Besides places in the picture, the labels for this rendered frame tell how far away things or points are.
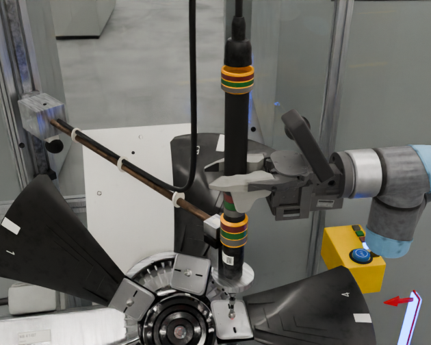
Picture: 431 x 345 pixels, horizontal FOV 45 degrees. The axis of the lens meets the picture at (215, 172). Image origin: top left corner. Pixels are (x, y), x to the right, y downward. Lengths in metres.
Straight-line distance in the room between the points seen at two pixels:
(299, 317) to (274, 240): 0.84
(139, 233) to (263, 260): 0.77
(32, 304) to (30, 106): 0.44
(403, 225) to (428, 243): 1.18
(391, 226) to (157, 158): 0.55
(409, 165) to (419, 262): 1.29
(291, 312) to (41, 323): 0.47
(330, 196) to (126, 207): 0.51
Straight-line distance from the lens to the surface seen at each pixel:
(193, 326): 0.88
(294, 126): 0.73
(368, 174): 0.79
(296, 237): 1.81
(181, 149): 0.99
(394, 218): 0.86
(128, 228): 1.16
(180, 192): 0.88
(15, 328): 1.08
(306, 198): 0.78
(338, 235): 1.35
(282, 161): 0.77
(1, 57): 1.28
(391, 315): 2.24
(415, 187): 0.84
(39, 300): 1.10
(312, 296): 1.01
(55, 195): 0.90
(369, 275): 1.30
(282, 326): 0.95
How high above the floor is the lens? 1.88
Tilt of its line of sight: 31 degrees down
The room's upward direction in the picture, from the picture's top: straight up
